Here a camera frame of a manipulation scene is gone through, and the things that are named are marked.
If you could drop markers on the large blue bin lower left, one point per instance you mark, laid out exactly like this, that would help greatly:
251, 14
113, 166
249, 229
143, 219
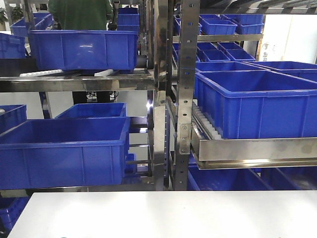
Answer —
45, 153

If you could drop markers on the steel shelving rack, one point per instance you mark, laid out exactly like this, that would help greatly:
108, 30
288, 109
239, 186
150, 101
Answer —
218, 154
154, 16

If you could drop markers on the blue bin behind lower left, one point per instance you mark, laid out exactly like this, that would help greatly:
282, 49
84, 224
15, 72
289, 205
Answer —
94, 110

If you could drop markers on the person in green shirt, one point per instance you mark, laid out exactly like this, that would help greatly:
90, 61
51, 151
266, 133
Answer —
81, 14

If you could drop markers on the blue bin behind right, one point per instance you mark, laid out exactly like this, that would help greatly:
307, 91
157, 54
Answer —
225, 66

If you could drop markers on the steel shelving rack right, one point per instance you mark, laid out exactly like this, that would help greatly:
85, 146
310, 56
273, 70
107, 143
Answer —
218, 154

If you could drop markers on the blue bin upper left shelf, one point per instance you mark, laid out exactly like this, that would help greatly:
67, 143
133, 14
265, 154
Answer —
85, 49

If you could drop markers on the blue bin far right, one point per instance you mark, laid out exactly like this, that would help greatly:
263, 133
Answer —
298, 69

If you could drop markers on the large blue bin right shelf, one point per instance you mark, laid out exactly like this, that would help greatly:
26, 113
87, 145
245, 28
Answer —
258, 104

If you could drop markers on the steel shelving rack left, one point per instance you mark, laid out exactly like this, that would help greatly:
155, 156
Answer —
154, 16

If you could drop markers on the blue bin far left edge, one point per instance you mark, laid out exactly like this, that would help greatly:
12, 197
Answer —
13, 116

